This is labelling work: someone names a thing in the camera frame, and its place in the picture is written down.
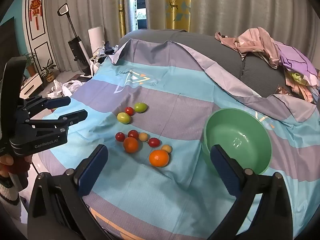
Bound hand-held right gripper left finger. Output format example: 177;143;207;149
27;144;118;240

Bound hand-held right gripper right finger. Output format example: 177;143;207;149
207;144;293;240

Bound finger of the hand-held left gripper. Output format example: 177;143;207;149
24;109;88;137
23;96;71;114

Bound green plastic bowl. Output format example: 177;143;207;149
202;108;272;178

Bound dark orange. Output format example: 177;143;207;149
123;137;139;153

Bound bright orange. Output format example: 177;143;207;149
149;149;170;167

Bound potted plant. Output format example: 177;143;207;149
23;52;38;77
40;59;57;83

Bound white low cabinet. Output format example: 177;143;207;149
19;73;43;100

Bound striped blue bed sheet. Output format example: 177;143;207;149
37;39;320;240

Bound upright vacuum cleaner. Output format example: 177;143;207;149
57;3;92;77

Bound white air purifier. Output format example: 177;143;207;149
88;26;105;55

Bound dark blue cloth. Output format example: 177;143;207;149
104;41;119;55

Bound grey curtain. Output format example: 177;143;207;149
145;0;168;30
190;0;320;63
42;0;125;73

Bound narrow yellow curtain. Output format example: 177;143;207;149
117;0;127;38

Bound pile of mixed clothes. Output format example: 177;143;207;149
277;71;320;103

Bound grey sofa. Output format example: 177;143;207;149
120;29;288;98

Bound window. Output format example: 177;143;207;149
125;0;148;32

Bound pink garment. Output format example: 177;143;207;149
215;27;285;68

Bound purple garment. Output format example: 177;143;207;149
275;42;319;85

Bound yellow patterned curtain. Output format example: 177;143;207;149
165;0;193;32

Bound red knot wall ornament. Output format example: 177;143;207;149
29;0;42;30

